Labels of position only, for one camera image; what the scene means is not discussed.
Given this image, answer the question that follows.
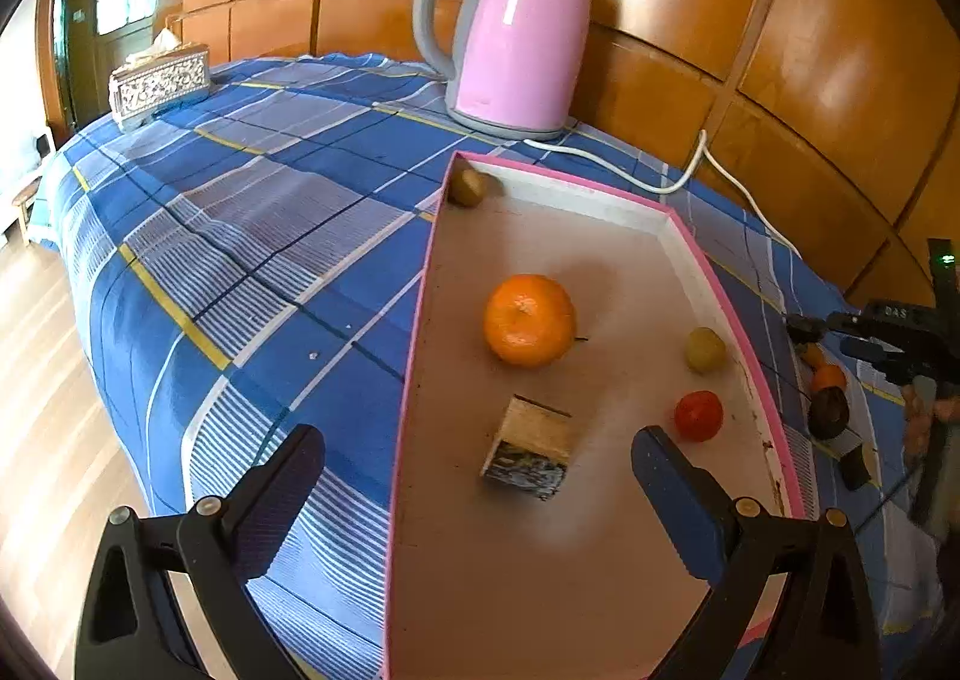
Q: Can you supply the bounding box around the small wooden stool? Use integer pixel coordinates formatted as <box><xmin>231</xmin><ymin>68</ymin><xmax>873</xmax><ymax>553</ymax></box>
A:
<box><xmin>11</xmin><ymin>173</ymin><xmax>46</xmax><ymax>246</ymax></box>

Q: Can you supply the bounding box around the large orange mandarin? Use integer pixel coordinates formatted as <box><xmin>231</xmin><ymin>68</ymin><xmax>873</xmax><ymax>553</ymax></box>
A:
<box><xmin>484</xmin><ymin>273</ymin><xmax>578</xmax><ymax>370</ymax></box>

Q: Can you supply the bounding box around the small brown fruit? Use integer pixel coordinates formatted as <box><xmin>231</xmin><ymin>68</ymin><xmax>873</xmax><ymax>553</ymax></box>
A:
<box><xmin>448</xmin><ymin>167</ymin><xmax>488</xmax><ymax>208</ymax></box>

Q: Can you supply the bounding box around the patterned tissue box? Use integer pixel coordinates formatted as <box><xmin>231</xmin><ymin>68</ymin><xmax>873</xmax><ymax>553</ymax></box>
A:
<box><xmin>109</xmin><ymin>29</ymin><xmax>212</xmax><ymax>132</ymax></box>

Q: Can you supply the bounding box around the pink electric kettle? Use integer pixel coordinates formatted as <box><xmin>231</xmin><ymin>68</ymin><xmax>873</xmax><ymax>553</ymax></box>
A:
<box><xmin>413</xmin><ymin>0</ymin><xmax>603</xmax><ymax>142</ymax></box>

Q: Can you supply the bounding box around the small wooden block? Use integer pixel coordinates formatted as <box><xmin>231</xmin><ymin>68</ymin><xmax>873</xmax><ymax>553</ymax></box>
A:
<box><xmin>480</xmin><ymin>395</ymin><xmax>573</xmax><ymax>502</ymax></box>

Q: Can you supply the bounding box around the yellow-green jujube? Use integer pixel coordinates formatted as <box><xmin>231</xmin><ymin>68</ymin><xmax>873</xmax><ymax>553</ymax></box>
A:
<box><xmin>685</xmin><ymin>327</ymin><xmax>727</xmax><ymax>375</ymax></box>

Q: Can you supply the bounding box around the white power cord with plug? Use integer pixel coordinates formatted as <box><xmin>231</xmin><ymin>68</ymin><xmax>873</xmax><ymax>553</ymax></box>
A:
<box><xmin>523</xmin><ymin>128</ymin><xmax>807</xmax><ymax>261</ymax></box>

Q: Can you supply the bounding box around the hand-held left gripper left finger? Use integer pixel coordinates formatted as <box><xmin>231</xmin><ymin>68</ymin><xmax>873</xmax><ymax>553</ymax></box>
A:
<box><xmin>73</xmin><ymin>423</ymin><xmax>327</xmax><ymax>680</ymax></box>

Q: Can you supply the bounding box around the pink tray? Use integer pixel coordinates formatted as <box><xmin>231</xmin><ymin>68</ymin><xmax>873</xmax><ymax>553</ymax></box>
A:
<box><xmin>381</xmin><ymin>151</ymin><xmax>807</xmax><ymax>680</ymax></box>

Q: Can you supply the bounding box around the blue checkered tablecloth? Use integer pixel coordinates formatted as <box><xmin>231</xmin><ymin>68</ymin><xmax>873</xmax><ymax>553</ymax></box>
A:
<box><xmin>34</xmin><ymin>53</ymin><xmax>950</xmax><ymax>680</ymax></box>

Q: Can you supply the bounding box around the red cherry tomato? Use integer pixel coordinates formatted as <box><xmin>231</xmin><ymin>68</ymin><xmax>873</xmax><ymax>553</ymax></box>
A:
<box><xmin>673</xmin><ymin>390</ymin><xmax>725</xmax><ymax>442</ymax></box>

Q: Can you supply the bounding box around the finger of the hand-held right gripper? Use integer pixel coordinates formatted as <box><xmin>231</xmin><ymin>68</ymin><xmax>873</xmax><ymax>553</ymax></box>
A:
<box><xmin>840</xmin><ymin>337</ymin><xmax>902</xmax><ymax>371</ymax></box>
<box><xmin>786</xmin><ymin>314</ymin><xmax>852</xmax><ymax>345</ymax></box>

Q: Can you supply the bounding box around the person's right hand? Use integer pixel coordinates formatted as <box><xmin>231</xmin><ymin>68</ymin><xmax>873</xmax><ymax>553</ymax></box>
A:
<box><xmin>902</xmin><ymin>380</ymin><xmax>960</xmax><ymax>475</ymax></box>

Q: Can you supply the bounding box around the dark brown round tuber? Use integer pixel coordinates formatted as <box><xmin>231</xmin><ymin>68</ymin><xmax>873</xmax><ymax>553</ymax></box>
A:
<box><xmin>808</xmin><ymin>387</ymin><xmax>851</xmax><ymax>439</ymax></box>

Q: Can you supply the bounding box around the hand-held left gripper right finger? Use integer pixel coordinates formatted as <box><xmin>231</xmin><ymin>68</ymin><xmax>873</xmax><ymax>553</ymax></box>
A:
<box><xmin>630</xmin><ymin>425</ymin><xmax>882</xmax><ymax>680</ymax></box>

